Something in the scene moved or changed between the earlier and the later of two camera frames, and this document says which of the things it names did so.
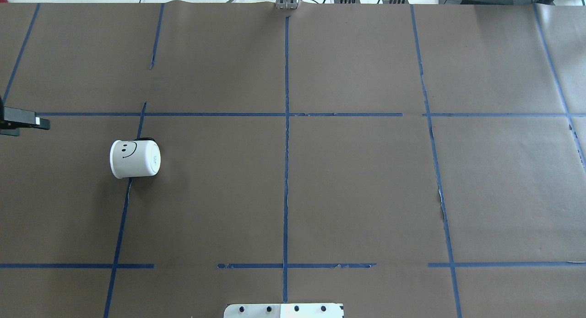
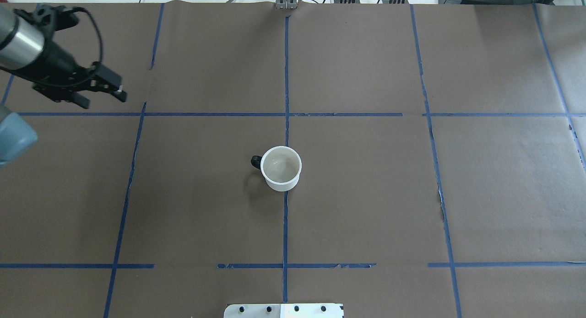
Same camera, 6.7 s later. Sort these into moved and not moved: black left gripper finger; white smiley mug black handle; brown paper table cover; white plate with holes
Moved: black left gripper finger; white smiley mug black handle
Not moved: brown paper table cover; white plate with holes
